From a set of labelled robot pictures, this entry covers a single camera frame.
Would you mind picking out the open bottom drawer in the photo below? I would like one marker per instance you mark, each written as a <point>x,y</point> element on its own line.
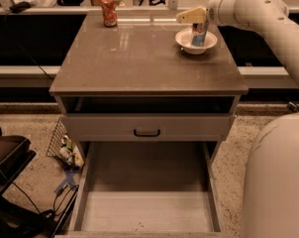
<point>146,190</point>

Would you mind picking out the redbull can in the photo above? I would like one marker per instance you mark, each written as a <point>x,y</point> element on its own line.
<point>199,31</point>

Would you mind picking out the black drawer handle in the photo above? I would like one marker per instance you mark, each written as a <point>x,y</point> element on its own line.
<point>146,134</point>

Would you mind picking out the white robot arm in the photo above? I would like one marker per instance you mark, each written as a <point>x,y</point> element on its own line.
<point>271,188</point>

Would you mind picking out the wire mesh basket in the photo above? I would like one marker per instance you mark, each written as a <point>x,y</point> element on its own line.
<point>63,150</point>

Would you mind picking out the white paper bowl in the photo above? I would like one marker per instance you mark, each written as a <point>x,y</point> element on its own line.
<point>184,38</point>

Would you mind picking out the closed grey drawer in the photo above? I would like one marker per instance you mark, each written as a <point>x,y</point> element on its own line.
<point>120,127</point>

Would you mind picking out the grey counter cabinet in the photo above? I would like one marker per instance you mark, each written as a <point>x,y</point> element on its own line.
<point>139,68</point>

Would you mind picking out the blue tape cross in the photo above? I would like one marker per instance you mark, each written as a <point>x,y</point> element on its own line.
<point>69,178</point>

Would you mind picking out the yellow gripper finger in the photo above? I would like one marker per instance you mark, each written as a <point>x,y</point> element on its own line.
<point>195,15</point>

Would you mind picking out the black tray stand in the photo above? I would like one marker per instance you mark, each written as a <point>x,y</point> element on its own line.
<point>15,154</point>

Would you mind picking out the orange soda can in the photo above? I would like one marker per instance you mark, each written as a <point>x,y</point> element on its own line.
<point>109,12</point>

